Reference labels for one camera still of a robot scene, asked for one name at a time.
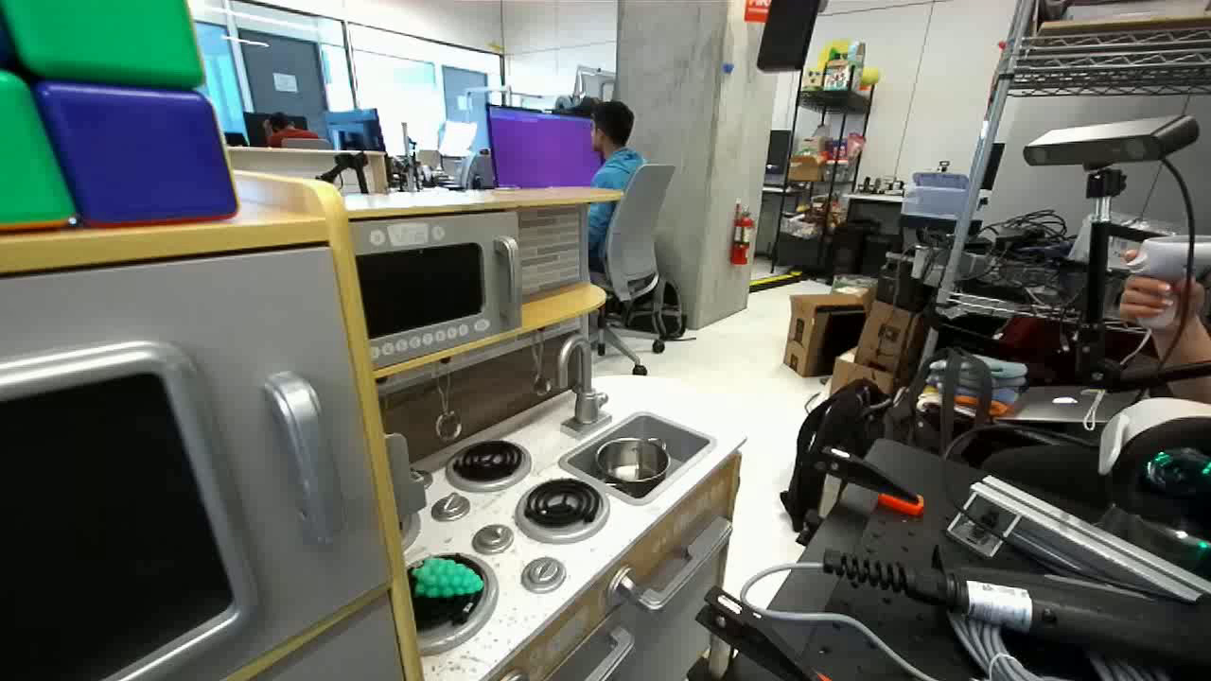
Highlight operator hand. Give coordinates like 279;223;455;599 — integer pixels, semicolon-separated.
1115;274;1188;332

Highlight white handheld controller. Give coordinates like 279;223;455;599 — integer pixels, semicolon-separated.
1123;236;1211;284

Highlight green toy grapes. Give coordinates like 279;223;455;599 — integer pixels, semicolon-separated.
409;553;490;604

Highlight operator forearm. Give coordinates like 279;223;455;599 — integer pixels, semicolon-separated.
1151;314;1211;410

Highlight grey toy sink basin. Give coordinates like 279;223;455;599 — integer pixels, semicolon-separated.
558;413;715;503

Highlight silver metal pot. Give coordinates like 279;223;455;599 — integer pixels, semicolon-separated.
587;432;672;493

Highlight black toy stove burner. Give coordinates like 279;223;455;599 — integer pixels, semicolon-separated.
445;434;532;493
409;548;503;658
512;473;614;545

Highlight silver stove knob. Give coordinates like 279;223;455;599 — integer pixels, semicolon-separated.
428;489;472;527
518;553;572;599
470;518;518;560

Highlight grey flat device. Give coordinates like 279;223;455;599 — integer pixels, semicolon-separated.
1005;383;1147;432

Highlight blue plastic bin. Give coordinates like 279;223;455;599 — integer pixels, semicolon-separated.
900;166;974;227

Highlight silver aluminium extrusion bar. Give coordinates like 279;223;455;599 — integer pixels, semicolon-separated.
943;473;1211;604

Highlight grey metal storage rack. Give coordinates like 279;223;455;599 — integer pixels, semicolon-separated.
937;0;1211;305

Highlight brown cardboard box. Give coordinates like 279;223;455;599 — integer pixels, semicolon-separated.
783;290;871;377
856;299;930;377

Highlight red fire extinguisher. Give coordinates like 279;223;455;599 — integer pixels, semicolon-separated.
727;203;761;274

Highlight grey concrete pillar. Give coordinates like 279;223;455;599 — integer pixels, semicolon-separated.
614;0;776;332

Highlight grey office chair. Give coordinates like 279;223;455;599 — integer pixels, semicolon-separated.
590;164;681;377

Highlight seated person blue shirt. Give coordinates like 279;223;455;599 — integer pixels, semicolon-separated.
581;97;652;279

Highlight silver toy faucet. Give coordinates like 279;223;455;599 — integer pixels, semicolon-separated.
557;332;615;441

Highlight small hanging metal hook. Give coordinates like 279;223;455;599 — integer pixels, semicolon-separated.
525;337;558;396
432;376;470;445

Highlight wooden toy kitchen unit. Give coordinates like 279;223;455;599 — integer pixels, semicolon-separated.
0;166;747;681

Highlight purple monitor panel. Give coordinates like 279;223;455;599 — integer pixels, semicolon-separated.
484;103;606;193

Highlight grey toy microwave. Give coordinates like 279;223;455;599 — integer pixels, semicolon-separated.
350;208;525;371

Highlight blue computer screen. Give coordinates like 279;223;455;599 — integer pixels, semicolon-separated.
325;107;390;155

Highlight purple toy block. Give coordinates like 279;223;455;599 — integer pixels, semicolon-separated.
35;79;242;227

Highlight green toy block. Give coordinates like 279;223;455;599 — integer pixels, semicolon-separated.
0;0;206;89
0;69;78;236

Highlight black camera stand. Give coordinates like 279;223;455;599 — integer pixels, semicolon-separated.
1079;164;1130;371

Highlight grey stereo camera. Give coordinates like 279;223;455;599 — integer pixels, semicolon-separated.
1019;108;1204;170

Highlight black wire shelf rack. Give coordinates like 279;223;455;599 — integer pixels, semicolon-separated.
787;40;879;279

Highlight grey coiled cable bundle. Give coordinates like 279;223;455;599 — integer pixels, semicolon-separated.
949;614;1211;681

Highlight black wall speaker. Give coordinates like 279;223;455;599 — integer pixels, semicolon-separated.
751;0;824;77

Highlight thin grey cable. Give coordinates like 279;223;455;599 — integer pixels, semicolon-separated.
734;560;892;652

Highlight silver cupboard door handle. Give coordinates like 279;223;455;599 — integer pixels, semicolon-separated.
614;518;737;614

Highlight silver oven door handle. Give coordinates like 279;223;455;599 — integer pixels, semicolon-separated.
552;622;640;681

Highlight silver fridge door handle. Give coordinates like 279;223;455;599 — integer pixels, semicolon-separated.
260;368;341;548

